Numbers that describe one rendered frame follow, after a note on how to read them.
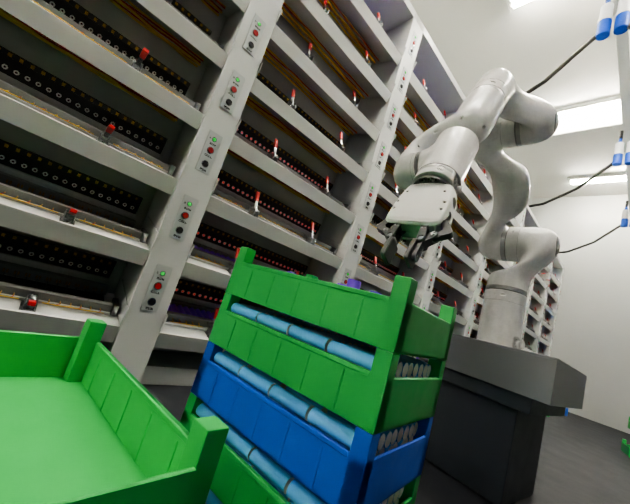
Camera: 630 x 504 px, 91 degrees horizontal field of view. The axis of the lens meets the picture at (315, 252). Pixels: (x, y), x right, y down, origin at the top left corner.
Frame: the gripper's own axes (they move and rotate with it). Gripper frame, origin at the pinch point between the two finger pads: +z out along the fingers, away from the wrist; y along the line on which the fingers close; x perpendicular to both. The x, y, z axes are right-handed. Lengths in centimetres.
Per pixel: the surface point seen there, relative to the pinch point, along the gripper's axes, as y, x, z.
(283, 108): 59, 10, -47
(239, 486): 5.5, -1.6, 38.2
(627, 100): -37, -128, -286
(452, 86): 45, -41, -164
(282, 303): 7.9, 7.7, 18.1
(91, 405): 17.4, 13.9, 39.5
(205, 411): 17.1, -0.9, 34.6
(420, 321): -8.9, 4.1, 13.3
